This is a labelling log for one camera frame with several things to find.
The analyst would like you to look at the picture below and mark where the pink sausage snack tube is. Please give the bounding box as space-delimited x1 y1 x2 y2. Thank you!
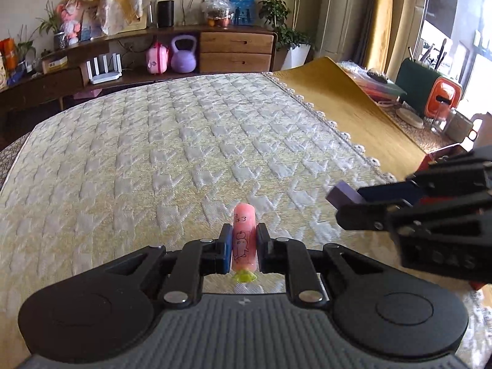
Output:
232 202 258 283

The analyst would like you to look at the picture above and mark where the purple prism block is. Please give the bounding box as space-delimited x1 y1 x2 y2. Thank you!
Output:
326 181 365 209

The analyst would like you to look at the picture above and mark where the red storage box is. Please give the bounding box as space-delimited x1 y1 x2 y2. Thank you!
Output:
413 145 491 291

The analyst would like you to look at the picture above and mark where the yellow wood-grain mat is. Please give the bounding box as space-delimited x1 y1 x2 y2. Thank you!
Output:
274 57 425 180

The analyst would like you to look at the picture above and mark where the grey green mug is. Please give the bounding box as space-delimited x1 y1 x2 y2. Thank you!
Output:
444 108 478 143

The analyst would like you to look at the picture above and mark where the white ceramic pitcher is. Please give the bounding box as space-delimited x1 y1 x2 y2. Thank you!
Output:
468 113 492 148

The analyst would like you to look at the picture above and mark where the cream quilted tablecloth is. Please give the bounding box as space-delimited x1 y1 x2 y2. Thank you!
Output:
0 72 492 369

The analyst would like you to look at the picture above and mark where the purple kettlebell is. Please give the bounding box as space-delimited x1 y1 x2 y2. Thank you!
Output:
171 35 197 73

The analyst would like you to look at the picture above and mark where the white wifi router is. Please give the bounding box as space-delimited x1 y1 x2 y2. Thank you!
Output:
85 54 123 85

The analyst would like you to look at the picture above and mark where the pink toy suitcase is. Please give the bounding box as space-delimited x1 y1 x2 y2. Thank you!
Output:
146 41 169 74

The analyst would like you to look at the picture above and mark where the potted green tree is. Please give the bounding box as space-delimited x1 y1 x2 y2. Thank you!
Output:
259 0 312 70

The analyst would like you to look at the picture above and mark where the wooden tv cabinet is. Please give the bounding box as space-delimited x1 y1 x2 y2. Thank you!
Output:
1 25 277 114

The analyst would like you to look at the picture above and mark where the black cylindrical speaker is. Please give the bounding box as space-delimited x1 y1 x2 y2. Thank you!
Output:
157 0 174 28

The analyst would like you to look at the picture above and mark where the clear fruit container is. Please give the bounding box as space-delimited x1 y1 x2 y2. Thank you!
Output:
201 0 234 28

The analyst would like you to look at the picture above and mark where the pink plush doll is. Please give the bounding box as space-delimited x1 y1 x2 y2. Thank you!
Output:
55 0 83 46

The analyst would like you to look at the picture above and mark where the orange gift bag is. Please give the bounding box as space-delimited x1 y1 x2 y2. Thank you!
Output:
0 38 18 72

